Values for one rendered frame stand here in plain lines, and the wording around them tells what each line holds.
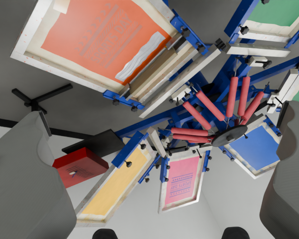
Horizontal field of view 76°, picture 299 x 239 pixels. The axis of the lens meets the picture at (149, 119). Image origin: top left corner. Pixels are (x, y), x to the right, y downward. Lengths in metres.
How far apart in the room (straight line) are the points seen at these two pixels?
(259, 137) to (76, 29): 2.14
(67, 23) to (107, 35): 0.18
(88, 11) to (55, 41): 0.21
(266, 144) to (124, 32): 2.09
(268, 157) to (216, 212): 2.88
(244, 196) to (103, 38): 4.61
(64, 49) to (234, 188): 4.69
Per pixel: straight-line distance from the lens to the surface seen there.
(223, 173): 5.20
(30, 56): 1.04
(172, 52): 1.08
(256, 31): 1.48
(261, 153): 2.70
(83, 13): 0.96
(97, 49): 1.05
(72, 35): 1.00
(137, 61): 1.14
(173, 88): 1.29
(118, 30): 1.02
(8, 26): 2.13
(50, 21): 0.97
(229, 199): 5.19
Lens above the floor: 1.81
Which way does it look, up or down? 31 degrees down
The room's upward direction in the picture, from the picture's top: 159 degrees clockwise
